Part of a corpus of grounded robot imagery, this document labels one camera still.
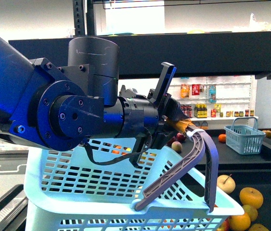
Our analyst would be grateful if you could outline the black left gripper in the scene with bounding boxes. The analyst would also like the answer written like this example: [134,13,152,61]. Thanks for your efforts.
[119,62,187,167]

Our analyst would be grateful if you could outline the light blue shopping basket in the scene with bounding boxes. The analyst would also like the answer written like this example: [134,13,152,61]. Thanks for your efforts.
[24,129,244,231]

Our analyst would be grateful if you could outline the white sauce shelf unit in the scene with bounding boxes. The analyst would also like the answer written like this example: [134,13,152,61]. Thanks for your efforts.
[169,75,257,129]

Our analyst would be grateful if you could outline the small blue basket on shelf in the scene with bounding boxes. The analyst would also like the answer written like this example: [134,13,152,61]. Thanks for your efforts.
[224,116,266,155]

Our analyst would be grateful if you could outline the black metal shelf rack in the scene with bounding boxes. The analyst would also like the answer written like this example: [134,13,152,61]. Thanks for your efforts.
[8,0,271,174]

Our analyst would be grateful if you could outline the orange near small basket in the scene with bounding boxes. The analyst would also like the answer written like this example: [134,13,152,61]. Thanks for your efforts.
[218,134,226,143]

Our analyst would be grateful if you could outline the pale pear with stem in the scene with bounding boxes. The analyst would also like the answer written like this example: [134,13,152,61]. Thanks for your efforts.
[217,174,236,194]

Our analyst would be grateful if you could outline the yellow-orange apple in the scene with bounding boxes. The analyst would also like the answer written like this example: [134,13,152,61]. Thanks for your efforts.
[239,187,264,209]

